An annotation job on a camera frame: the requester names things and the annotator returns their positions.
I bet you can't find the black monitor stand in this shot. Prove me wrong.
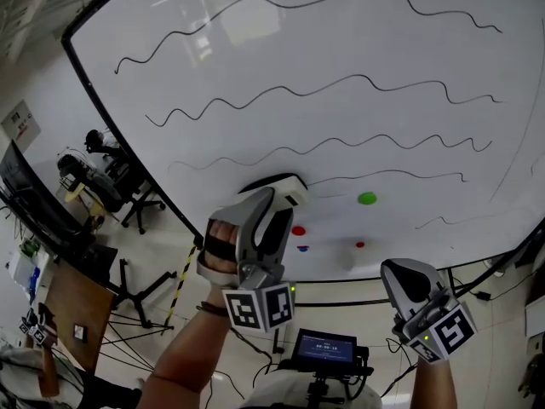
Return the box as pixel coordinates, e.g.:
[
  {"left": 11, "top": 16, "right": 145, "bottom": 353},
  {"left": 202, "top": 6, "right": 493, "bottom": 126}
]
[{"left": 80, "top": 240, "right": 178, "bottom": 330}]

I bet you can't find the black chest-mounted display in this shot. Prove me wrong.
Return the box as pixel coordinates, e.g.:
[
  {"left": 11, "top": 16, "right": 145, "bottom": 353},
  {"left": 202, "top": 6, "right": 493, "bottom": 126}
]
[{"left": 290, "top": 328, "right": 375, "bottom": 409}]

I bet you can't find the black wrist band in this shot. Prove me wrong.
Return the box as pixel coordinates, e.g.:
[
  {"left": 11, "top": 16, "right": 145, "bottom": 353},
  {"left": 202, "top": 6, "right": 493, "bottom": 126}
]
[{"left": 195, "top": 300, "right": 231, "bottom": 318}]

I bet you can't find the person's white shirt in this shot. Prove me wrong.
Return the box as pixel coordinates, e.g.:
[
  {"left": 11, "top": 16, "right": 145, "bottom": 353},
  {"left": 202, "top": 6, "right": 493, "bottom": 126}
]
[{"left": 244, "top": 368, "right": 384, "bottom": 409}]

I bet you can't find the large white whiteboard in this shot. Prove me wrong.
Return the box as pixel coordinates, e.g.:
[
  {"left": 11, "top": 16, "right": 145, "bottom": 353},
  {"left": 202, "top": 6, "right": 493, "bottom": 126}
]
[{"left": 60, "top": 0, "right": 545, "bottom": 283}]

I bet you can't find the green potted plant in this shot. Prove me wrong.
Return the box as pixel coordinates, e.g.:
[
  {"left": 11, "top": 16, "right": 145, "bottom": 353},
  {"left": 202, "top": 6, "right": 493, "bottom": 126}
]
[{"left": 19, "top": 236, "right": 42, "bottom": 257}]

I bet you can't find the yellow black hazard tape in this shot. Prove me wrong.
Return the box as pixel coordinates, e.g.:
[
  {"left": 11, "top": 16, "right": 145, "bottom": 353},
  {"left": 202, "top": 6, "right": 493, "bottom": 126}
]
[{"left": 161, "top": 245, "right": 198, "bottom": 336}]

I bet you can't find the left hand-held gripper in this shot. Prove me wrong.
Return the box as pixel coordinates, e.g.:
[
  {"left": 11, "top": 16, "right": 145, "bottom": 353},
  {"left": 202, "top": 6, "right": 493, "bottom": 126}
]
[{"left": 195, "top": 186, "right": 296, "bottom": 334}]

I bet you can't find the white flat box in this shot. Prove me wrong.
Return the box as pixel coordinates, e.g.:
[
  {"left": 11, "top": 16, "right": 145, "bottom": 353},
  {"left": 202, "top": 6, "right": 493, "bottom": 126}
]
[{"left": 524, "top": 296, "right": 545, "bottom": 338}]

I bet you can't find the white wall notice sign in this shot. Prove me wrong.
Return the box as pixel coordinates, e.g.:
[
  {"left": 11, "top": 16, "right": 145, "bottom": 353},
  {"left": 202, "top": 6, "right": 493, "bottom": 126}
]
[{"left": 0, "top": 99, "right": 43, "bottom": 153}]

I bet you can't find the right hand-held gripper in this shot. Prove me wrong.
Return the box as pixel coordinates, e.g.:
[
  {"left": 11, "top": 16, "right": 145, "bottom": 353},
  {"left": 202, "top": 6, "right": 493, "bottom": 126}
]
[{"left": 380, "top": 258, "right": 479, "bottom": 364}]

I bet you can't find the person's left forearm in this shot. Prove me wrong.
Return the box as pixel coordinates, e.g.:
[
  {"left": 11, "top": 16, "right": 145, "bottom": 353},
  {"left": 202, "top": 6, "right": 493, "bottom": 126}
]
[{"left": 146, "top": 287, "right": 233, "bottom": 409}]

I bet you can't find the person's left hand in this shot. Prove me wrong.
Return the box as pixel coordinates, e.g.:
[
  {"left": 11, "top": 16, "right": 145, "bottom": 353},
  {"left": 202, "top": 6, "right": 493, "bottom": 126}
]
[{"left": 202, "top": 219, "right": 239, "bottom": 274}]

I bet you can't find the person's right forearm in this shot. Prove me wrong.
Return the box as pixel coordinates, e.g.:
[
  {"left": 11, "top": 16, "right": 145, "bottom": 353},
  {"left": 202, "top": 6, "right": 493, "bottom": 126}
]
[{"left": 408, "top": 354, "right": 459, "bottom": 409}]

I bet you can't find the white storage box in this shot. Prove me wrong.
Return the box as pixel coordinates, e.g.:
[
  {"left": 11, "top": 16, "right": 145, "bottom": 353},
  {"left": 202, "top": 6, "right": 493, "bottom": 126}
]
[{"left": 6, "top": 249, "right": 50, "bottom": 297}]

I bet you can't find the large black monitor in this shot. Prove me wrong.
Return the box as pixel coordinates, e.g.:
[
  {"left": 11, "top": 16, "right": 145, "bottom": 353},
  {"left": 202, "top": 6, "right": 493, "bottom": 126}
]
[{"left": 0, "top": 141, "right": 86, "bottom": 246}]

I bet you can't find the white whiteboard eraser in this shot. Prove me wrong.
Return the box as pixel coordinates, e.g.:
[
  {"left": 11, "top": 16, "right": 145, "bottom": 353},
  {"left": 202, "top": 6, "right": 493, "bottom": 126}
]
[{"left": 237, "top": 171, "right": 310, "bottom": 208}]

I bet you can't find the wooden side table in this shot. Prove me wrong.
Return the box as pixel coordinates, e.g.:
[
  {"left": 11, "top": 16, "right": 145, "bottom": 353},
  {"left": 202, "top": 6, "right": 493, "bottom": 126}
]
[{"left": 42, "top": 260, "right": 175, "bottom": 374}]

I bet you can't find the black office chair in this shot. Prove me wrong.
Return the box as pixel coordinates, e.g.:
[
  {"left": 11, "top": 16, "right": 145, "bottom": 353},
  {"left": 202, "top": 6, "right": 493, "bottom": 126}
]
[{"left": 97, "top": 147, "right": 167, "bottom": 236}]

